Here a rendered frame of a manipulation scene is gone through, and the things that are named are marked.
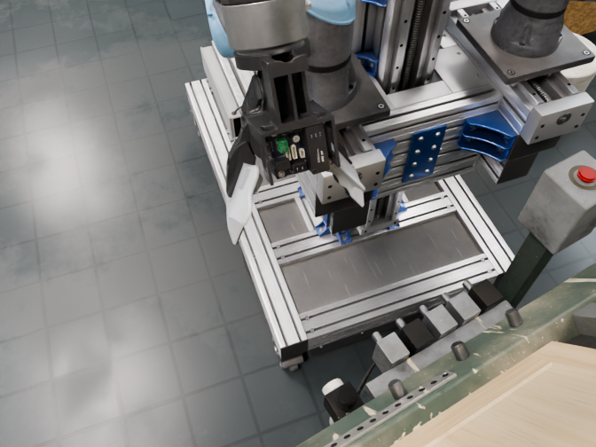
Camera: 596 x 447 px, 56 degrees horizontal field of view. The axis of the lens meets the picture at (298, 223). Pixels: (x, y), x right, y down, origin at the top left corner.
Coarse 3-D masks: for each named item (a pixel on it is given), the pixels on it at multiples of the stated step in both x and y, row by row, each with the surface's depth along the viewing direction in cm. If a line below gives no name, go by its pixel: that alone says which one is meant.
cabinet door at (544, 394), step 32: (544, 352) 97; (576, 352) 92; (512, 384) 92; (544, 384) 88; (576, 384) 84; (448, 416) 91; (480, 416) 87; (512, 416) 83; (544, 416) 80; (576, 416) 77
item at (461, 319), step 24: (480, 288) 120; (432, 312) 117; (456, 312) 118; (480, 312) 122; (504, 312) 120; (408, 336) 114; (432, 336) 114; (456, 336) 117; (384, 360) 114; (408, 360) 114; (432, 360) 114; (336, 384) 111; (360, 384) 124; (384, 384) 111; (336, 408) 107
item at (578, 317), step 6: (588, 306) 102; (594, 306) 101; (576, 312) 102; (582, 312) 101; (588, 312) 100; (594, 312) 99; (576, 318) 101; (582, 318) 100; (588, 318) 98; (594, 318) 97; (576, 324) 102; (582, 324) 100; (588, 324) 99; (594, 324) 97; (582, 330) 101; (588, 330) 100; (594, 330) 98
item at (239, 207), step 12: (252, 168) 57; (240, 180) 58; (252, 180) 56; (240, 192) 58; (252, 192) 56; (228, 204) 59; (240, 204) 57; (252, 204) 55; (228, 216) 59; (240, 216) 56; (228, 228) 60; (240, 228) 60
